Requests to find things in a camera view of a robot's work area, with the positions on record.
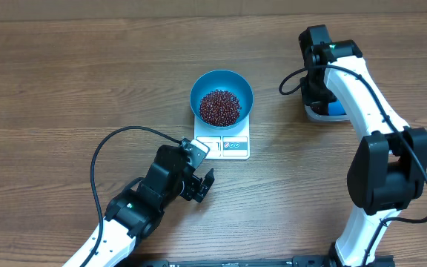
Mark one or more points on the red beans in bowl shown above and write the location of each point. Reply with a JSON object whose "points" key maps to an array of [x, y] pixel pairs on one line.
{"points": [[220, 108]]}

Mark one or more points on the teal blue bowl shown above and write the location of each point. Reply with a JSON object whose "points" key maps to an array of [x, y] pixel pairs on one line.
{"points": [[223, 80]]}

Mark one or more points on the clear plastic bean container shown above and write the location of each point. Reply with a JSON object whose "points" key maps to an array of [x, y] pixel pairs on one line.
{"points": [[318, 114]]}

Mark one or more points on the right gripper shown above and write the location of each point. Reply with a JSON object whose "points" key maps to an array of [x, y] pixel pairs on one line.
{"points": [[312, 99]]}

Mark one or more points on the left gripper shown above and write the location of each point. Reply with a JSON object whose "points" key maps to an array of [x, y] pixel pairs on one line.
{"points": [[195, 182]]}

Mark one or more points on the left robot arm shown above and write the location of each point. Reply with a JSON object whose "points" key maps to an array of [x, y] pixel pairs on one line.
{"points": [[133, 215]]}

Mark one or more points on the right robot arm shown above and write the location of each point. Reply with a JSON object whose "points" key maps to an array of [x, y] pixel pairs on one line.
{"points": [[389, 168]]}

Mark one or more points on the blue plastic scoop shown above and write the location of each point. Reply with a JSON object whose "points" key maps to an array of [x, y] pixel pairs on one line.
{"points": [[336, 109]]}

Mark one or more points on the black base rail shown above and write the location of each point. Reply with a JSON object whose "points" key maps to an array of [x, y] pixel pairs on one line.
{"points": [[297, 261]]}

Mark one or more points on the white digital kitchen scale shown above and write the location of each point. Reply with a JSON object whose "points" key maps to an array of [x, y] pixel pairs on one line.
{"points": [[230, 143]]}

